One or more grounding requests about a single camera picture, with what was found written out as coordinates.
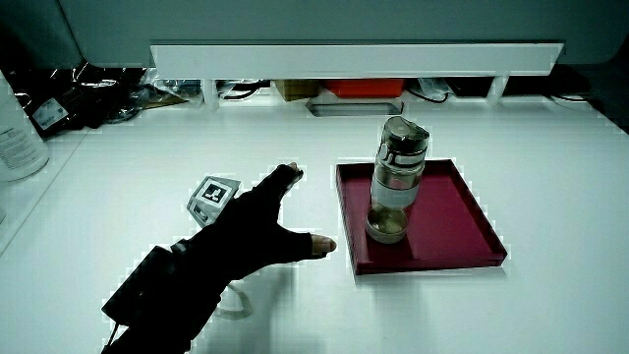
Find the clear plastic bag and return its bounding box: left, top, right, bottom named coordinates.
left=141, top=68, right=203, bottom=107

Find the brown cardboard box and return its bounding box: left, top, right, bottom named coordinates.
left=273, top=79, right=323, bottom=102

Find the clear bottle with grey lid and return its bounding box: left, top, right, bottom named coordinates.
left=364, top=115, right=431, bottom=246

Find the person's left hand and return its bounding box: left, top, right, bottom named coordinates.
left=186, top=161, right=338, bottom=284

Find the orange box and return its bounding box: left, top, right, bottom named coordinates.
left=322, top=78, right=407, bottom=99

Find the grey flat tray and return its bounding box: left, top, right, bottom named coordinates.
left=306, top=100, right=405, bottom=119

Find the dark red square tray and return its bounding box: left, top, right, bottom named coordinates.
left=335, top=157, right=509, bottom=276

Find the black plastic bag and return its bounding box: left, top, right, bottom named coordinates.
left=9, top=61, right=148, bottom=138

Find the white desk shelf riser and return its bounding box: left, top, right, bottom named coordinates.
left=149, top=41, right=565, bottom=110

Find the white strap loop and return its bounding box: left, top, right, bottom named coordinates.
left=214, top=281, right=256, bottom=321

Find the black forearm sensor box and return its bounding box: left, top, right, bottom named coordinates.
left=100, top=245, right=174, bottom=327

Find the white plastic container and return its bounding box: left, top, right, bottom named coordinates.
left=0, top=72, right=51, bottom=183

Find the large grey monitor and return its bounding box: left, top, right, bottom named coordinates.
left=57, top=0, right=629, bottom=69

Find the black cable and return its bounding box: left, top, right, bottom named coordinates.
left=406, top=78, right=452, bottom=105

